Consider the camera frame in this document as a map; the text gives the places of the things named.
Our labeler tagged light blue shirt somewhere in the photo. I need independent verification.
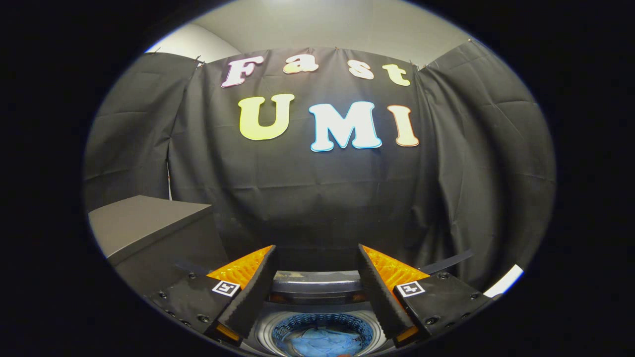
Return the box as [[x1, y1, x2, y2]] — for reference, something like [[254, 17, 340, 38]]
[[285, 325, 365, 357]]

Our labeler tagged dark grey cabinet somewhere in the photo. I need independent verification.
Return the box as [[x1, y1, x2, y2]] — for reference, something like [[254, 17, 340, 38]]
[[88, 195, 229, 298]]

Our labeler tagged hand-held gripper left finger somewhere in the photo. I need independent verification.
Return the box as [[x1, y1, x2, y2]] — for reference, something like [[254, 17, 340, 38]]
[[149, 244, 277, 347]]

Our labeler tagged black backdrop cloth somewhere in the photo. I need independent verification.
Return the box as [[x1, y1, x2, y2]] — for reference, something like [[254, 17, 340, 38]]
[[83, 40, 556, 293]]

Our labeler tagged black flat strip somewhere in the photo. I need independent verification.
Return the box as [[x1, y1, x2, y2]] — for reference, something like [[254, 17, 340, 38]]
[[422, 249, 474, 275]]

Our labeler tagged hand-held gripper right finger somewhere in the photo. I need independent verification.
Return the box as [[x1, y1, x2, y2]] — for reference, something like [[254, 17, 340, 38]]
[[357, 244, 497, 349]]

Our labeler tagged grey washing machine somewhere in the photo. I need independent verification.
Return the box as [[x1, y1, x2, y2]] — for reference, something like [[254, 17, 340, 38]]
[[243, 270, 397, 357]]

